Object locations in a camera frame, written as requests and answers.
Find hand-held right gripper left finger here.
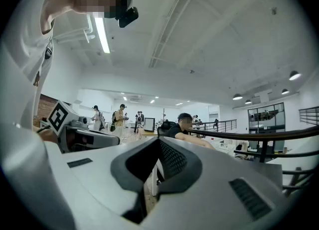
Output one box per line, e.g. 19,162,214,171
44,136,160,230

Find white ceiling cable tray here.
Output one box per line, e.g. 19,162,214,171
149,0,197,68

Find white plastic laundry basket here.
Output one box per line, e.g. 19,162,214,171
213,142,237,157

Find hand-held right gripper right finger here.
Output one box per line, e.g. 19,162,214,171
139,136,300,230

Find black head camera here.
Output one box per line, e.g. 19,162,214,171
115,6,139,28

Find black curved railing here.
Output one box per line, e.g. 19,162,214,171
186,118,319,197

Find black framed glass partition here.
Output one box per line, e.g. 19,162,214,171
248,102,286,134

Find fluorescent ceiling light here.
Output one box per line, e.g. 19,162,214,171
94,16,111,54

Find person's white shirt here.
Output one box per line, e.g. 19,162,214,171
0,0,75,230

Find white display board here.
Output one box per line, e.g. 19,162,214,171
144,117,156,132

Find person's left forearm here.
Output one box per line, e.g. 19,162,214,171
36,125,59,143

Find white ceiling pipes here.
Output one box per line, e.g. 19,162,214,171
53,14,97,44

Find black office chair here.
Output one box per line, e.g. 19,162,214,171
157,121,178,137

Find black chest strap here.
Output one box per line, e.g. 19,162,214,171
44,41,54,59

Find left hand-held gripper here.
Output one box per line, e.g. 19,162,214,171
46,100,121,154

